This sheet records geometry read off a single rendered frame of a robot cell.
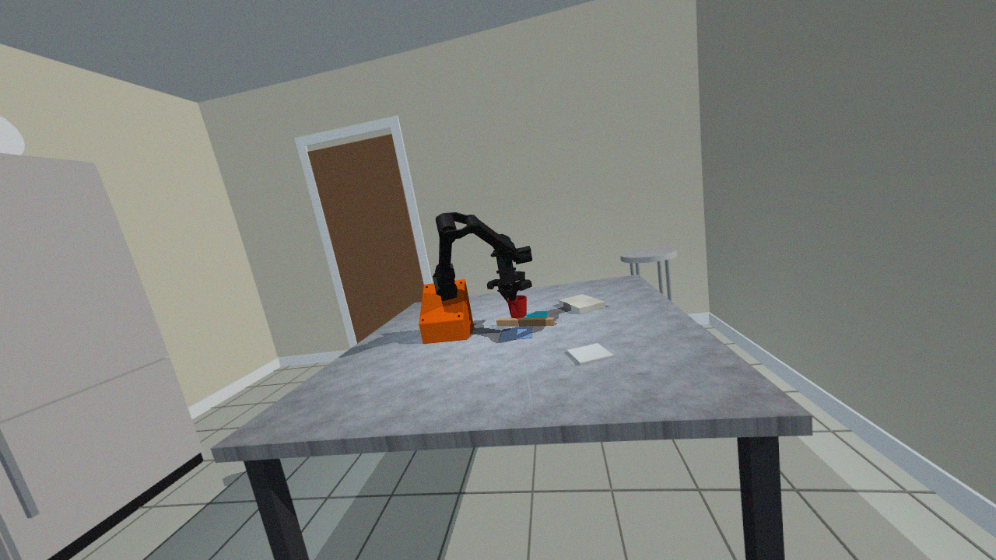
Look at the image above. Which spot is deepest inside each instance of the white flat rectangular tile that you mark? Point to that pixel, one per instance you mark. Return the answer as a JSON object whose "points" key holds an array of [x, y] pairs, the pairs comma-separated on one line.
{"points": [[589, 353]]}

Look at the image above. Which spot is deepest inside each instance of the tan wooden flat bar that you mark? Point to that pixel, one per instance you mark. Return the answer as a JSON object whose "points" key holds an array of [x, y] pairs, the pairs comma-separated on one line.
{"points": [[542, 321]]}

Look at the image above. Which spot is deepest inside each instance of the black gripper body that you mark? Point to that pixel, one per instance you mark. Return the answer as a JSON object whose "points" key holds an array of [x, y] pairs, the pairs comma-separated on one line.
{"points": [[507, 279]]}

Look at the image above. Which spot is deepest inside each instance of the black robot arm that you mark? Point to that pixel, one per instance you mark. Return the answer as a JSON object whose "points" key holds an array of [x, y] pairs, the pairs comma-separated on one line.
{"points": [[504, 249]]}

